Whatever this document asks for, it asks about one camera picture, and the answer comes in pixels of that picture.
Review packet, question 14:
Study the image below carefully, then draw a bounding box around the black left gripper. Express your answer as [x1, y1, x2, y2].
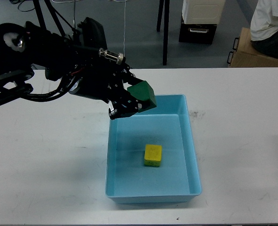
[69, 60, 143, 120]

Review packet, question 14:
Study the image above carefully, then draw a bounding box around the green block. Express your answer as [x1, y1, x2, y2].
[127, 81, 157, 113]

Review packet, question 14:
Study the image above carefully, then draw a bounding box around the yellow block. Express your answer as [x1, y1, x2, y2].
[144, 144, 162, 167]

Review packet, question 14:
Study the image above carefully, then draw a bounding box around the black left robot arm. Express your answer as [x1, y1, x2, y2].
[0, 22, 148, 119]

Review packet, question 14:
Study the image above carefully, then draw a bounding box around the blue plastic box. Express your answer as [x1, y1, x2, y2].
[105, 95, 202, 203]

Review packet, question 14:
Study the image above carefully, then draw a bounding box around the black storage box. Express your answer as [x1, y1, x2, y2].
[178, 18, 217, 45]

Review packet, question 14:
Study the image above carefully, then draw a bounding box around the white appliance box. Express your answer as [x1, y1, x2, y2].
[182, 0, 225, 24]

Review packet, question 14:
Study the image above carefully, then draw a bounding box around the wooden box seat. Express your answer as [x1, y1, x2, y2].
[227, 27, 278, 68]

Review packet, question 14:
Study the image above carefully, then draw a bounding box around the black table leg pair right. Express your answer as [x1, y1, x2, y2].
[156, 0, 170, 66]

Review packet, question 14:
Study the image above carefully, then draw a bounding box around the black table leg pair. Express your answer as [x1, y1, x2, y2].
[33, 0, 66, 37]
[156, 0, 170, 66]

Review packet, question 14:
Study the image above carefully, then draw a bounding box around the black table leg pair left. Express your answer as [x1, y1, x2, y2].
[33, 0, 66, 37]

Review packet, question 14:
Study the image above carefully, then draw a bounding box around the seated person in white shirt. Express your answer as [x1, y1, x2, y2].
[250, 0, 278, 58]

